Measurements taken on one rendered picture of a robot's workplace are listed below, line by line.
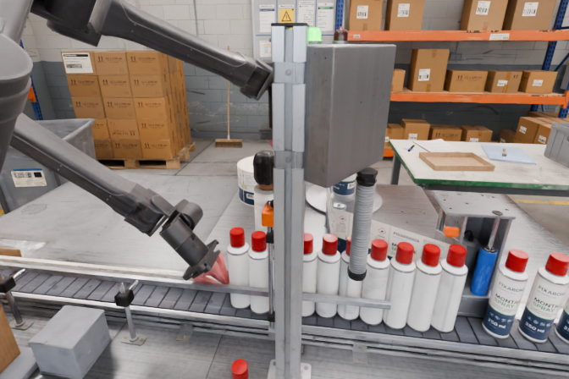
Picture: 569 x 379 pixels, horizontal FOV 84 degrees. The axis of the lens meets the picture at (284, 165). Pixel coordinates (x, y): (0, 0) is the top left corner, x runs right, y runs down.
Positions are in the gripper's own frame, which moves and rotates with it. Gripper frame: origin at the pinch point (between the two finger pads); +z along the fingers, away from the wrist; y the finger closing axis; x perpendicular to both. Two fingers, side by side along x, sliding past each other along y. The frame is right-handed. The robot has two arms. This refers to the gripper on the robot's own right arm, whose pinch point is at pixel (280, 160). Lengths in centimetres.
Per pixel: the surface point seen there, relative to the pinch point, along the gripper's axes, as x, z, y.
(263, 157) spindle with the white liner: -6.2, 1.7, 5.6
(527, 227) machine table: -34, 36, -89
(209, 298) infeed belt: 18.4, 30.7, 15.9
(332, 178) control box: 36.5, -11.5, -11.8
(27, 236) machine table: -8, 36, 93
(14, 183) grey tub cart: -119, 72, 219
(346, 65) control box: 34.9, -26.6, -12.9
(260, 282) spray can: 22.1, 20.9, 2.0
